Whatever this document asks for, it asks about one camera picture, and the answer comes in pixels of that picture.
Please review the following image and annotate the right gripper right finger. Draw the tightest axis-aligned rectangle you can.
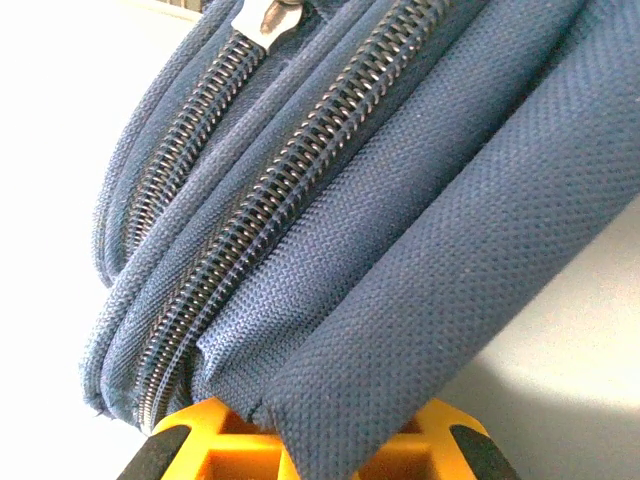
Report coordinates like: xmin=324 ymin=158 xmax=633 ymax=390
xmin=357 ymin=398 xmax=521 ymax=480

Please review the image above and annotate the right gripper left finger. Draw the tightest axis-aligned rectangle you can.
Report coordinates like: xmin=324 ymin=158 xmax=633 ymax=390
xmin=142 ymin=397 xmax=297 ymax=480

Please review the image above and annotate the navy blue backpack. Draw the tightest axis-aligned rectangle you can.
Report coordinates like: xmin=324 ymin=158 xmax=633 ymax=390
xmin=74 ymin=0 xmax=640 ymax=437

